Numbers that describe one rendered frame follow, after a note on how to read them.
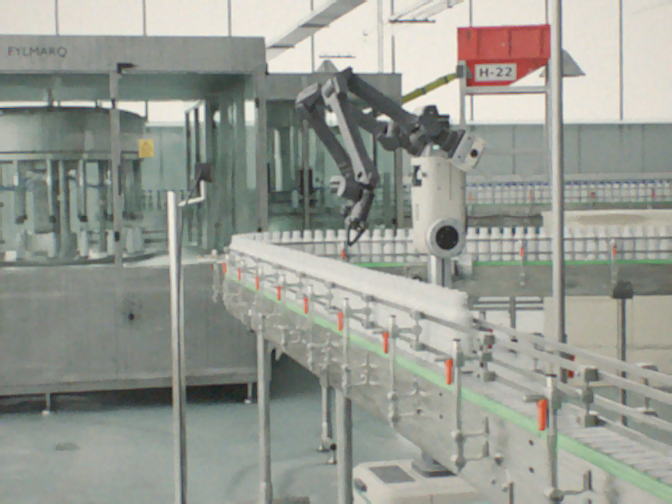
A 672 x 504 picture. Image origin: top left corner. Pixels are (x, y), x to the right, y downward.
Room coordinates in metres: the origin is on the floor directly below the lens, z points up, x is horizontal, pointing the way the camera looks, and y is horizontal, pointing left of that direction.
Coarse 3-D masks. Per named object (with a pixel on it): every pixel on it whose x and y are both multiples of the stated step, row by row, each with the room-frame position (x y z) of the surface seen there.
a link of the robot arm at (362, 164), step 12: (336, 84) 4.51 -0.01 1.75; (324, 96) 4.59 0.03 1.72; (336, 96) 4.51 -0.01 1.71; (336, 108) 4.51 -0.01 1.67; (348, 108) 4.52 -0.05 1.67; (348, 120) 4.49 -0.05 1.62; (348, 132) 4.47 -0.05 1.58; (348, 144) 4.47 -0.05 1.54; (360, 144) 4.47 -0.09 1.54; (360, 156) 4.44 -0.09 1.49; (360, 168) 4.43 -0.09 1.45; (372, 168) 4.43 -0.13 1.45; (360, 180) 4.44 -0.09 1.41
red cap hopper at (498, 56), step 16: (464, 32) 11.30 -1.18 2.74; (480, 32) 11.29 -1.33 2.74; (496, 32) 11.28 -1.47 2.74; (512, 32) 11.26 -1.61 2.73; (528, 32) 11.25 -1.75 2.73; (544, 32) 11.24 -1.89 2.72; (464, 48) 11.30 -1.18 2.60; (480, 48) 11.29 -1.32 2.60; (496, 48) 11.28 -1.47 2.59; (512, 48) 11.26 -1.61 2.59; (528, 48) 11.25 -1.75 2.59; (544, 48) 11.24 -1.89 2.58; (464, 64) 11.30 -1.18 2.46; (480, 64) 11.30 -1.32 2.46; (496, 64) 11.29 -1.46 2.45; (512, 64) 11.27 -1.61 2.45; (528, 64) 11.26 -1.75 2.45; (544, 64) 11.42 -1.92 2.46; (464, 80) 11.30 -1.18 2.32; (480, 80) 11.33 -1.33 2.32; (496, 80) 11.32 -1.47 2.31; (512, 80) 11.31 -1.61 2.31; (544, 80) 11.83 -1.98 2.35; (464, 96) 11.30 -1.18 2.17; (544, 96) 11.84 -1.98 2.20; (464, 112) 11.30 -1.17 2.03; (544, 112) 11.86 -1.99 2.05; (464, 128) 11.30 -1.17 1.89; (544, 128) 11.88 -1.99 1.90; (544, 160) 11.24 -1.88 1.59; (528, 176) 11.25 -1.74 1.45; (480, 304) 11.89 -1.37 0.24; (496, 304) 11.88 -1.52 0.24
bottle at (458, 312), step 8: (456, 296) 2.58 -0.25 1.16; (464, 296) 2.59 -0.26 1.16; (456, 304) 2.58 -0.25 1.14; (464, 304) 2.59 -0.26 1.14; (448, 312) 2.59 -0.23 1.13; (456, 312) 2.58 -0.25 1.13; (464, 312) 2.58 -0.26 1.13; (448, 320) 2.58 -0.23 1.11; (456, 320) 2.57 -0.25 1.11; (464, 320) 2.57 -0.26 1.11; (472, 320) 2.59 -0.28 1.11; (448, 328) 2.58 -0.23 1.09; (472, 328) 2.59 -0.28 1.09; (448, 336) 2.58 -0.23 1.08; (456, 336) 2.57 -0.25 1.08; (464, 336) 2.57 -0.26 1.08; (472, 336) 2.59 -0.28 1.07; (448, 344) 2.58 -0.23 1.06; (464, 344) 2.57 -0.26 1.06; (472, 344) 2.59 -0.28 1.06; (448, 352) 2.58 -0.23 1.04; (464, 352) 2.57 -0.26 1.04; (472, 352) 2.59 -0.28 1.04; (472, 360) 2.59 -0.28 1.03; (464, 368) 2.57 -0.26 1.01
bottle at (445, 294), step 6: (444, 294) 2.65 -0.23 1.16; (444, 300) 2.64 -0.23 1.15; (444, 306) 2.65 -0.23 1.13; (438, 312) 2.65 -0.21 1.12; (444, 312) 2.64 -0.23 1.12; (438, 324) 2.64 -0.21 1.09; (438, 330) 2.65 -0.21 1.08; (444, 330) 2.63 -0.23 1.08; (438, 336) 2.65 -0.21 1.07; (444, 336) 2.63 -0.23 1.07; (438, 342) 2.65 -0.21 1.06; (444, 342) 2.63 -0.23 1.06; (438, 348) 2.65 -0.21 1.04; (444, 348) 2.63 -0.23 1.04; (438, 366) 2.65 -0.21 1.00; (444, 366) 2.63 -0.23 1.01
